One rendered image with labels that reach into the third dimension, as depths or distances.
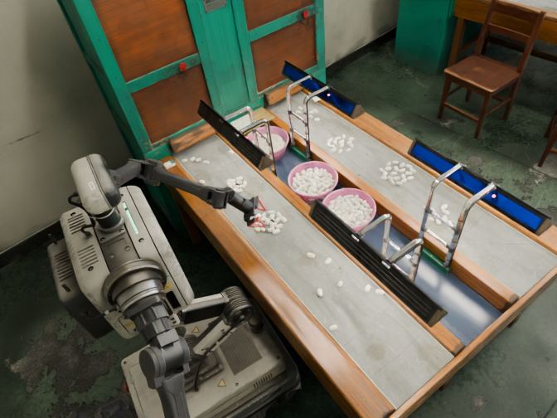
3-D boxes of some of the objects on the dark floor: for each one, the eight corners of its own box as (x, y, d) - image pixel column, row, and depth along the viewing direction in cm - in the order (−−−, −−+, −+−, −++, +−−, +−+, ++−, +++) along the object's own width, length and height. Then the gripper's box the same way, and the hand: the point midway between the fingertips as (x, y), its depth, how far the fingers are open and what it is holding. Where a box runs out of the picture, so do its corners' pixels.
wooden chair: (433, 118, 365) (454, 13, 298) (466, 99, 378) (492, -6, 312) (477, 141, 338) (510, 32, 272) (509, 119, 352) (549, 11, 286)
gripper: (243, 210, 172) (270, 226, 180) (244, 187, 182) (270, 203, 190) (233, 218, 176) (259, 234, 184) (234, 194, 185) (260, 210, 193)
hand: (263, 217), depth 186 cm, fingers open, 9 cm apart
